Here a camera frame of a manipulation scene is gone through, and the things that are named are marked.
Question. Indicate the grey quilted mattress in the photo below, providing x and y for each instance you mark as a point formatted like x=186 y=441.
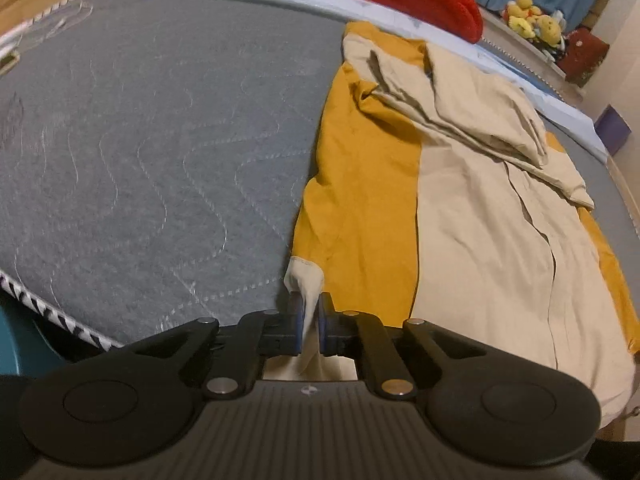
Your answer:
x=153 y=158

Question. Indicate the light blue folded sheet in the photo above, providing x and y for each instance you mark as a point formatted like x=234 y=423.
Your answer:
x=574 y=122

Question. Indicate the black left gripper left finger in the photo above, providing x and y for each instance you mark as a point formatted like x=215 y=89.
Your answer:
x=240 y=352

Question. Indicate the beige and mustard hooded jacket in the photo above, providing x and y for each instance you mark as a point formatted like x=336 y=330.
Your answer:
x=440 y=194

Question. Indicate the yellow plush toys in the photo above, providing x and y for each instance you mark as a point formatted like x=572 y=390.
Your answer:
x=544 y=31

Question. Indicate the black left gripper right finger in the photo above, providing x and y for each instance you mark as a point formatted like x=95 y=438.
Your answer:
x=362 y=338

